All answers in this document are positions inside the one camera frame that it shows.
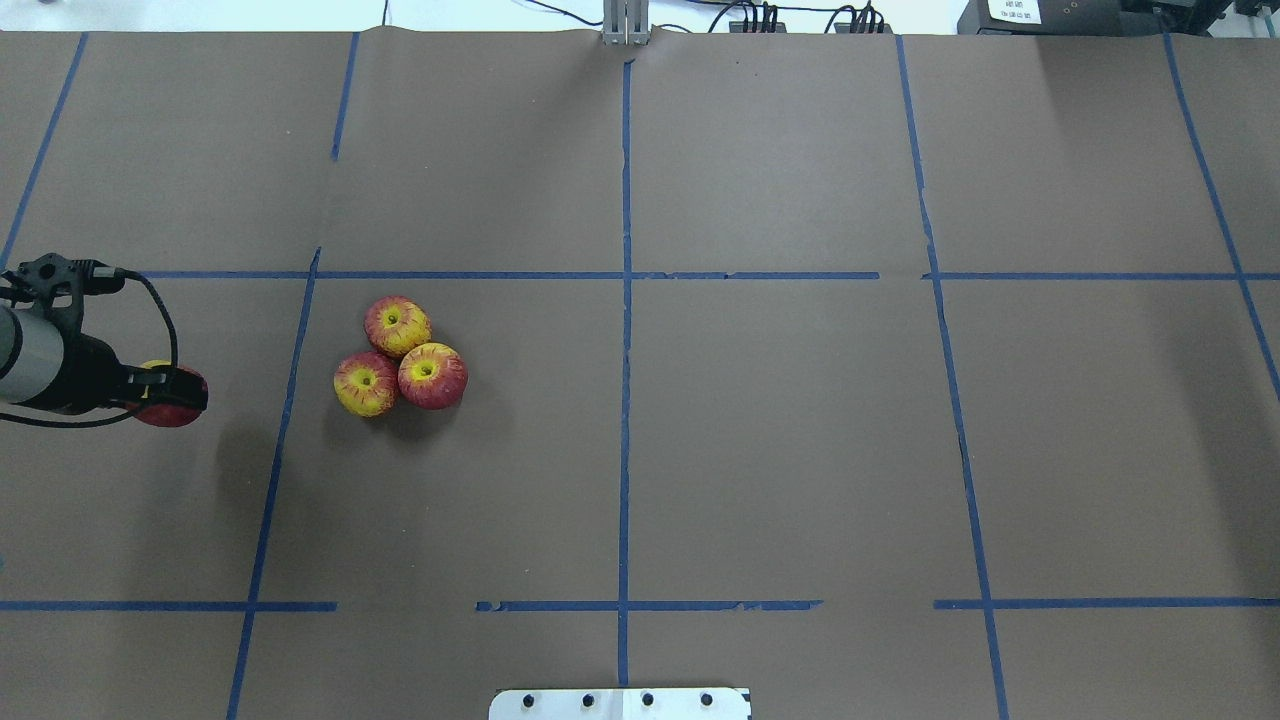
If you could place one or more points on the red yellow apple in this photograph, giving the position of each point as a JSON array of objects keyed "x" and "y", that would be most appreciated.
[
  {"x": 394, "y": 325},
  {"x": 432, "y": 376},
  {"x": 166, "y": 417},
  {"x": 366, "y": 384}
]

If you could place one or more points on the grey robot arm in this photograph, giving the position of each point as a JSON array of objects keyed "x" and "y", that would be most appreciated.
[{"x": 101, "y": 417}]

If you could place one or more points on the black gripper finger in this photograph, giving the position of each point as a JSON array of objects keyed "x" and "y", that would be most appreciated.
[
  {"x": 172, "y": 378},
  {"x": 194, "y": 399}
]

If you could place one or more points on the long blue tape line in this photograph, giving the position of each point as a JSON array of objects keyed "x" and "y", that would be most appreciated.
[{"x": 252, "y": 603}]

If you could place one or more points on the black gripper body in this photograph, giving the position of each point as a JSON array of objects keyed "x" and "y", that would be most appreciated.
[{"x": 92, "y": 373}]

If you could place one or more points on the black device with label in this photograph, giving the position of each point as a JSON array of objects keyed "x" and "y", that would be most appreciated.
[{"x": 1055, "y": 18}]

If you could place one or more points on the white metal base plate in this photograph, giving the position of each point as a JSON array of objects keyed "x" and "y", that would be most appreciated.
[{"x": 623, "y": 703}]

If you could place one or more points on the crossing blue tape line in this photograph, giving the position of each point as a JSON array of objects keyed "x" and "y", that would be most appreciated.
[{"x": 336, "y": 275}]

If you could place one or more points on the grey aluminium post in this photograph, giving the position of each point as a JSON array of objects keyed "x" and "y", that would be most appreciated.
[{"x": 626, "y": 22}]

